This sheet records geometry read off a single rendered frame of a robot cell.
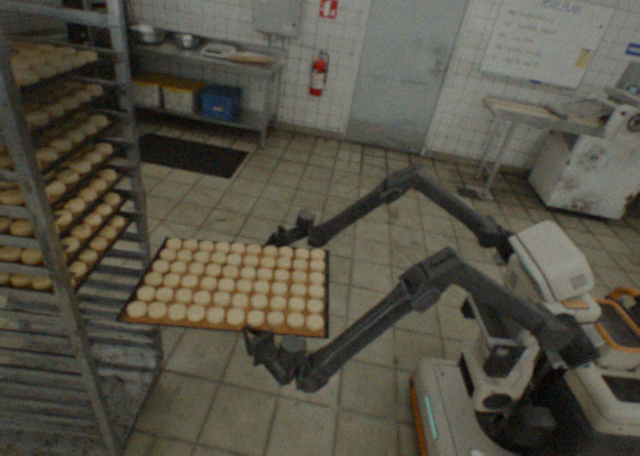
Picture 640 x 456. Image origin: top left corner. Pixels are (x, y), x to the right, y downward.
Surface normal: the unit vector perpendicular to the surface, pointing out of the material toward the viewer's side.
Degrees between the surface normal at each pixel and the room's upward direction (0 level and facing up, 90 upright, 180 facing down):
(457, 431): 0
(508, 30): 90
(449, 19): 90
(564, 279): 90
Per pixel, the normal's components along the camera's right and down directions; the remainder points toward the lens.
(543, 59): -0.14, 0.52
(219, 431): 0.15, -0.83
